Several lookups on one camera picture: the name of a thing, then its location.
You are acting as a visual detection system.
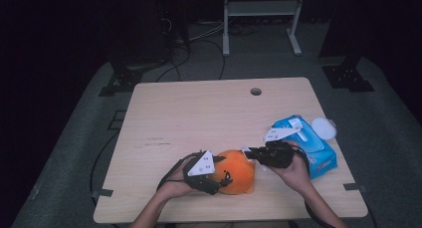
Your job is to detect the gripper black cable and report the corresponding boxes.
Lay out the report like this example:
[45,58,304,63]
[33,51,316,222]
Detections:
[293,145,333,228]
[156,152,199,192]

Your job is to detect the white wet wipe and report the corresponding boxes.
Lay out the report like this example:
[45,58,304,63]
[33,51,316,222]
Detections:
[241,145,269,172]

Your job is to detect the orange plush toy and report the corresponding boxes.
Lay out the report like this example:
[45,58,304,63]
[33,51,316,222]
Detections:
[208,149,257,196]

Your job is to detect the person's right hand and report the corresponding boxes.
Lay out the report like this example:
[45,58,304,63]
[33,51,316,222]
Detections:
[267,140,317,193]

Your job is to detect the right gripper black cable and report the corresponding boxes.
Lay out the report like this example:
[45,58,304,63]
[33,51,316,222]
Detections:
[293,145,333,228]

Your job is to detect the white floor cables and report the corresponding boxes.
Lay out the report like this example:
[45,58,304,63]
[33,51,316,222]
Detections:
[189,20,227,43]

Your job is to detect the black tape strip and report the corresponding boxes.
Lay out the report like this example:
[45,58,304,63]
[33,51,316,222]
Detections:
[342,182,368,193]
[91,187,114,199]

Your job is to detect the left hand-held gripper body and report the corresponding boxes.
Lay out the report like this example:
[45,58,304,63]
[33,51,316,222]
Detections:
[182,149,222,196]

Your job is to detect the black stand base plate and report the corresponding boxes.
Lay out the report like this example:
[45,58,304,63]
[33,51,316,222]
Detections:
[321,64,376,93]

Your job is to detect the person's left hand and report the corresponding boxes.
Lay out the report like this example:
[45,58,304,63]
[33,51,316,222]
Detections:
[155,156,201,201]

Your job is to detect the black floor cable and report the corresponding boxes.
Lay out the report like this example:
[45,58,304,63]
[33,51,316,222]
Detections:
[89,130,121,206]
[154,38,192,84]
[198,38,227,81]

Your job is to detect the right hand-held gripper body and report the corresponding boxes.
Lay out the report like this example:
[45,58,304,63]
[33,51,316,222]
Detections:
[255,126,302,169]

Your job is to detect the white oval plastic lid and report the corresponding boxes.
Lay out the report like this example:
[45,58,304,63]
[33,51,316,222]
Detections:
[311,116,338,141]

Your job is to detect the white metal stand frame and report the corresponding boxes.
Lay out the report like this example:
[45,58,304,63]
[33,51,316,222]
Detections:
[222,0,307,58]

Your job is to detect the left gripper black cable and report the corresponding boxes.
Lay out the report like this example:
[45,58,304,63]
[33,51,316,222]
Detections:
[156,152,199,192]

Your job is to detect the black tripod stand base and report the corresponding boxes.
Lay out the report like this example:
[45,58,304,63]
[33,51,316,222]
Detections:
[98,59,167,98]

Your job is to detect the blue wet wipes pack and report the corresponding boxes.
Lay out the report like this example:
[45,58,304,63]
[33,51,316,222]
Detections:
[270,114,338,181]

